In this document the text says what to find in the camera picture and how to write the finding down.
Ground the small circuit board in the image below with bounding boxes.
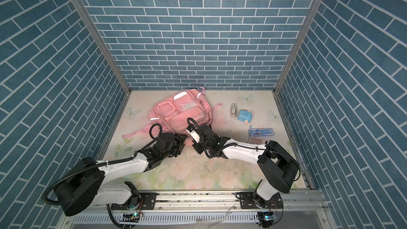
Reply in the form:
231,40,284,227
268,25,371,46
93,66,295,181
120,213,142,224
257,212,277,229

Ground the left corner aluminium post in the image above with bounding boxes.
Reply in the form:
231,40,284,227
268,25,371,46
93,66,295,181
70,0,131,94

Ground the right small circuit board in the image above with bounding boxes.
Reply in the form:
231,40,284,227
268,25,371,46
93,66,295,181
257,212,277,229

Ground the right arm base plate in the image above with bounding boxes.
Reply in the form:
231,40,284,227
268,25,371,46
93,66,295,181
235,191,284,209

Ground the aluminium front rail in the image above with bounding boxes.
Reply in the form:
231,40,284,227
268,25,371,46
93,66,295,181
57,190,336,229

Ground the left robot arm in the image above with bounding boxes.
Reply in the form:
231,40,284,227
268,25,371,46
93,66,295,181
52,133,186,216

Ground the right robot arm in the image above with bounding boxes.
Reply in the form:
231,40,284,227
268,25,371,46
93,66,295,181
187,125,300,200

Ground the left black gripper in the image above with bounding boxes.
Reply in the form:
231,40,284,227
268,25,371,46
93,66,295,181
161,134,189,161

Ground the right corner aluminium post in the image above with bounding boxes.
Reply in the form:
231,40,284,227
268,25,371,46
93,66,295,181
274,0,323,95

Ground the left small circuit board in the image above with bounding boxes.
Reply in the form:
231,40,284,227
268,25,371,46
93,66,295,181
120,213,142,224

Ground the white pink calculator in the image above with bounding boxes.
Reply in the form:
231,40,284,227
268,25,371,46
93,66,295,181
248,136,267,145

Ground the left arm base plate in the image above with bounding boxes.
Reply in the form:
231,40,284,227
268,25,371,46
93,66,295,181
110,193,157,211

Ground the blue pencil sharpener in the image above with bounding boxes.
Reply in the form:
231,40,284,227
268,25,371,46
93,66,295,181
238,110,252,124

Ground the pink student backpack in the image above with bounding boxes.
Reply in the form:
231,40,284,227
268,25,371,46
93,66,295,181
122,87,223,139

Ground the clear plastic eraser case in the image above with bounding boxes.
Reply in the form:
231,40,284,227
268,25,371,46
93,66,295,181
230,103,238,120

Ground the left black corrugated cable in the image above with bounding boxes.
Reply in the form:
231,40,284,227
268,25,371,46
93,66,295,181
41,123,163,229

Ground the corner aluminium post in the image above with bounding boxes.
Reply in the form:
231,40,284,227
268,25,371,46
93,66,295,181
274,0,323,95
70,0,131,94

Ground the blue geometry set case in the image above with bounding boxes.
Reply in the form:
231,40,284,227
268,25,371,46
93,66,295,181
248,128,275,137

